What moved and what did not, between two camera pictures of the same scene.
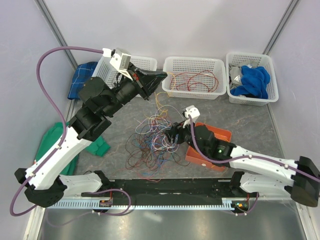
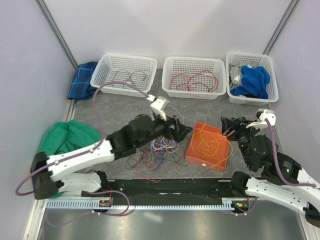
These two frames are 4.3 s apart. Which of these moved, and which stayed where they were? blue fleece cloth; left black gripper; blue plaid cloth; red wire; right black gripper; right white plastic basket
Moved: left black gripper; right black gripper
Stayed: blue fleece cloth; right white plastic basket; blue plaid cloth; red wire
